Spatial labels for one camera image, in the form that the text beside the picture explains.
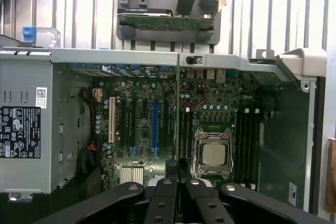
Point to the grey power supply unit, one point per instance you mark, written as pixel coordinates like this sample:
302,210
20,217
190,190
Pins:
15,82

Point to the black PC case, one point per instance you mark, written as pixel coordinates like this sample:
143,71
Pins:
283,142

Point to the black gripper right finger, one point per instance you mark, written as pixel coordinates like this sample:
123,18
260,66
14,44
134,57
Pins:
204,203

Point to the graphics card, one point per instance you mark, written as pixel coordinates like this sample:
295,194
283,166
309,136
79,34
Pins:
162,23

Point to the CPU in motherboard socket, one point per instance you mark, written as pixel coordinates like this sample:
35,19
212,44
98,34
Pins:
199,137

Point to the blue case latch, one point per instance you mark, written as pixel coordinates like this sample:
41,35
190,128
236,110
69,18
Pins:
28,33

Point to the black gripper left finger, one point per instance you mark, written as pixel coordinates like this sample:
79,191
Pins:
162,203

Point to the blue expansion slot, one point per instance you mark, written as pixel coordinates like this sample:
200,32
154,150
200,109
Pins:
155,129

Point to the silver chipset heatsink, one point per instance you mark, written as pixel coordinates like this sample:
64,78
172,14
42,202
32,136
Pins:
132,174

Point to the silver CPU chip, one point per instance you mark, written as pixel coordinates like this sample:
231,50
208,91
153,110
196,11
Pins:
214,154

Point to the green motherboard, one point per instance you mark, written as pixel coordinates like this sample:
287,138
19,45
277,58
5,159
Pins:
223,90

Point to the wooden desk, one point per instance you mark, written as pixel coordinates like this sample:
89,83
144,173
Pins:
332,174

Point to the white expansion slot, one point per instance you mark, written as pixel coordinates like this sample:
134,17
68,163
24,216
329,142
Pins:
112,119

